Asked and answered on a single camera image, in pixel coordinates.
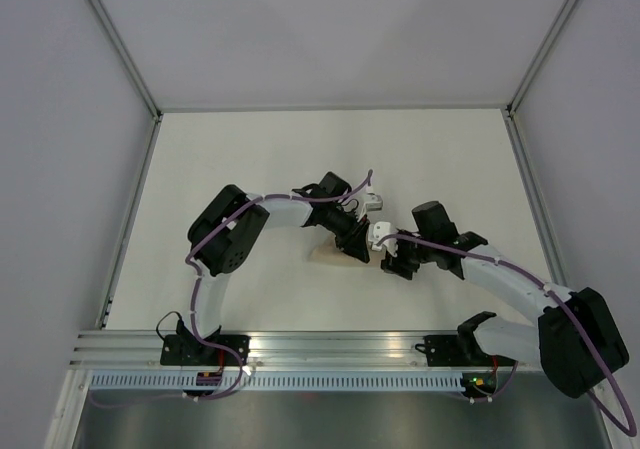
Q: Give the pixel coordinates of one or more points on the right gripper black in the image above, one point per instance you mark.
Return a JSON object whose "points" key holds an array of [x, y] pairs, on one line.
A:
{"points": [[393, 264]]}

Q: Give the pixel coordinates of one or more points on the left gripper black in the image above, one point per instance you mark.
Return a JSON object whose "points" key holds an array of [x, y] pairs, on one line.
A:
{"points": [[354, 240]]}

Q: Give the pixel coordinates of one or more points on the beige cloth napkin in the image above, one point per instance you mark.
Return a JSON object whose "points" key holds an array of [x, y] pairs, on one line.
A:
{"points": [[328, 254]]}

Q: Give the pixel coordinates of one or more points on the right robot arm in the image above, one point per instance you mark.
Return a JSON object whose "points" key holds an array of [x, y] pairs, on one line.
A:
{"points": [[571, 335]]}

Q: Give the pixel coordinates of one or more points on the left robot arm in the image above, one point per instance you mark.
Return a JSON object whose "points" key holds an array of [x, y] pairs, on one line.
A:
{"points": [[224, 234]]}

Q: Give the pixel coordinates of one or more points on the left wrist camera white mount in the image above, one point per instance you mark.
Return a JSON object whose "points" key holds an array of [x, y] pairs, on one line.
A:
{"points": [[370, 202]]}

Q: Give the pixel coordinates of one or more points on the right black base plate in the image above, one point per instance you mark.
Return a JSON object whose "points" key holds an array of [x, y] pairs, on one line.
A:
{"points": [[449, 350]]}

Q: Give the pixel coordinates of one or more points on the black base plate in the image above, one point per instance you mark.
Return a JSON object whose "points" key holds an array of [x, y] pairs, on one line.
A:
{"points": [[230, 350], [449, 350]]}

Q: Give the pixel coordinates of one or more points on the back aluminium frame bar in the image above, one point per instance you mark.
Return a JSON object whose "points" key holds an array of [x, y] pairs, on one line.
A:
{"points": [[332, 107]]}

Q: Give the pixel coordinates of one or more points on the right aluminium side rail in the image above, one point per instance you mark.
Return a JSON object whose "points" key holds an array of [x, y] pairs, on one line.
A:
{"points": [[546, 234]]}

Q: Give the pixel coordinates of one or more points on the aluminium side rail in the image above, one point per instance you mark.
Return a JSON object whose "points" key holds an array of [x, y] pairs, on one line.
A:
{"points": [[114, 269], [546, 234]]}

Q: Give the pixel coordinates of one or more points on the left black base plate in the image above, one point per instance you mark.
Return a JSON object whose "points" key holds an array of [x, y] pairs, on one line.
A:
{"points": [[230, 350]]}

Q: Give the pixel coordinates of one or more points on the left aluminium side rail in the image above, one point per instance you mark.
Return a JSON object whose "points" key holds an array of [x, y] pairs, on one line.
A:
{"points": [[114, 269]]}

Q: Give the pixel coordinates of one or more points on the white slotted cable duct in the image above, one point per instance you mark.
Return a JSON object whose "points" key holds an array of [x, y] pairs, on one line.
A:
{"points": [[313, 381]]}

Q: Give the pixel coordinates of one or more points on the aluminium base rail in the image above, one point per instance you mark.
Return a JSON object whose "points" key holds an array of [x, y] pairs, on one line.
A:
{"points": [[138, 350]]}

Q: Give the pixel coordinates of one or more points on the right aluminium frame post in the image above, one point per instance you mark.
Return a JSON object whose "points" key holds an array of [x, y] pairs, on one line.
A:
{"points": [[543, 52]]}

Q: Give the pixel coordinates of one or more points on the aluminium frame post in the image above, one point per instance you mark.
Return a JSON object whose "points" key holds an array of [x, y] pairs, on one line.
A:
{"points": [[114, 39], [543, 52]]}

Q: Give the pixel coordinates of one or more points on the left aluminium frame post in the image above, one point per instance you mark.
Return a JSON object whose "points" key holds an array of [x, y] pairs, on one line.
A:
{"points": [[114, 39]]}

